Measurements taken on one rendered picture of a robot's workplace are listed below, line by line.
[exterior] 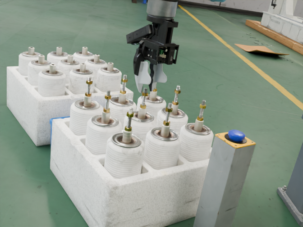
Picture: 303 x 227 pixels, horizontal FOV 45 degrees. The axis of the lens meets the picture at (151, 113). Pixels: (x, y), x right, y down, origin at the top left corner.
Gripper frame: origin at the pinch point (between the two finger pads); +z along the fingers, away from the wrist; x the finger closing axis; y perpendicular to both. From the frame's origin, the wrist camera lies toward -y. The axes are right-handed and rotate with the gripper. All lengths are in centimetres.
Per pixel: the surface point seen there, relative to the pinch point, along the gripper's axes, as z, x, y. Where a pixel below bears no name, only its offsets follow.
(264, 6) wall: 14, 588, -362
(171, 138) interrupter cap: 8.9, -1.1, 15.0
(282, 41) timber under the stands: 31, 346, -164
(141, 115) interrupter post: 8.3, -0.7, 1.4
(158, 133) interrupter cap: 9.2, -2.3, 10.9
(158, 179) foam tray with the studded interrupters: 17.3, -7.5, 19.4
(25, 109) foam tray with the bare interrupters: 25, -15, -49
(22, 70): 15, -10, -65
